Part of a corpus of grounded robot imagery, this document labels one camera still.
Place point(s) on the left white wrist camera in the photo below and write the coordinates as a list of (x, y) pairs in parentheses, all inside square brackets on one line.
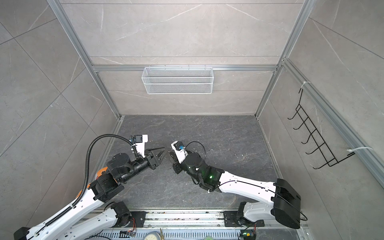
[(138, 145)]

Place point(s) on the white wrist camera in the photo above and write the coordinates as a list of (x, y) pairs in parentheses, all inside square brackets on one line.
[(179, 150), (138, 145)]

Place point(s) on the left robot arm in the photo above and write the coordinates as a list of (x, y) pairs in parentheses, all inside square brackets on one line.
[(108, 184)]

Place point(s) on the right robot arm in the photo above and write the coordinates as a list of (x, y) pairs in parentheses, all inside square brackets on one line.
[(271, 200)]

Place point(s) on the black wire hook rack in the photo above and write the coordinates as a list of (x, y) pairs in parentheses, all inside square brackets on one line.
[(315, 136)]

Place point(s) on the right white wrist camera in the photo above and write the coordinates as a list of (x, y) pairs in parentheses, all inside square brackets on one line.
[(179, 150)]

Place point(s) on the orange plush shark toy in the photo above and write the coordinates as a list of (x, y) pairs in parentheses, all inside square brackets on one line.
[(97, 175)]

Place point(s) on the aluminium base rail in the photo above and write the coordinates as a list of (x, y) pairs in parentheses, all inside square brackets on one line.
[(178, 225)]

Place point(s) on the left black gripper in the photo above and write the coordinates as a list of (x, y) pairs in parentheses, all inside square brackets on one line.
[(152, 161)]

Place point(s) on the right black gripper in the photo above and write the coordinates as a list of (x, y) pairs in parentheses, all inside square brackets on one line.
[(177, 168)]

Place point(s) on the white wire mesh basket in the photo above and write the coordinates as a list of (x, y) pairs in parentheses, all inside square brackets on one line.
[(178, 80)]

